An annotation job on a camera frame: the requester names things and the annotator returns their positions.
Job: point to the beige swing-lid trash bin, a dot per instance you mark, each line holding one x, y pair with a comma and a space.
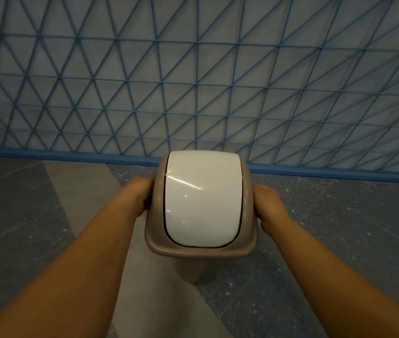
201, 207

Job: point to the person's left forearm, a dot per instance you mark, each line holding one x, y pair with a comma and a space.
67, 274

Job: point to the person's right thumb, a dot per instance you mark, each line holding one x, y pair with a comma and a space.
256, 202

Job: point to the person's right forearm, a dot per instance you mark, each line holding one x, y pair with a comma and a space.
338, 278

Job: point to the person's left hand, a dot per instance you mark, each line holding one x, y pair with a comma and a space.
138, 194

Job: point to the person's right hand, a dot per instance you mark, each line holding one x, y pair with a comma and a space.
269, 204

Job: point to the person's left thumb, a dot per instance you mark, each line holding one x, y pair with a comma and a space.
150, 186

